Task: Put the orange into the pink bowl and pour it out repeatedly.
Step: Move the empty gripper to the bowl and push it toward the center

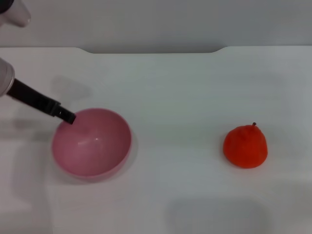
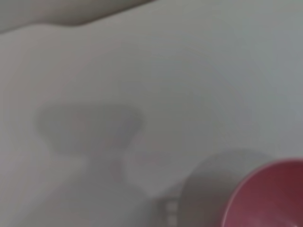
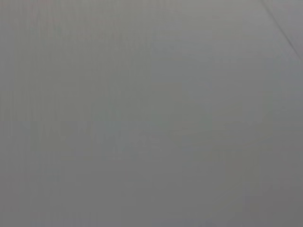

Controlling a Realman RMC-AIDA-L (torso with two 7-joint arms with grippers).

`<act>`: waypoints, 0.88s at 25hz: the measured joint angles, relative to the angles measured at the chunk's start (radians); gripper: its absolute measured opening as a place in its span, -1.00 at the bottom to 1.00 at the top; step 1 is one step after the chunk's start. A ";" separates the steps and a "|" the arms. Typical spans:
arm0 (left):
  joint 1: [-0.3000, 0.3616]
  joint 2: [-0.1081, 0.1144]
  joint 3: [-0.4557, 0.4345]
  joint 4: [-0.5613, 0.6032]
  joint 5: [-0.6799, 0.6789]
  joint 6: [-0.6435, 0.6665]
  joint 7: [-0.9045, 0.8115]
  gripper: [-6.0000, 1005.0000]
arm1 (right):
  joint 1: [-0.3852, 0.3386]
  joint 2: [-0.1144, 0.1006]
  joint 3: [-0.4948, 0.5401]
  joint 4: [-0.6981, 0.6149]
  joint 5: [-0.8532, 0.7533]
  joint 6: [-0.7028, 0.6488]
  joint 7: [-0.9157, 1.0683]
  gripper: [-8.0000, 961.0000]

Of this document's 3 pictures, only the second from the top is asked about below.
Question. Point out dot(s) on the pink plastic bowl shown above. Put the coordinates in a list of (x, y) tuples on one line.
[(272, 196)]

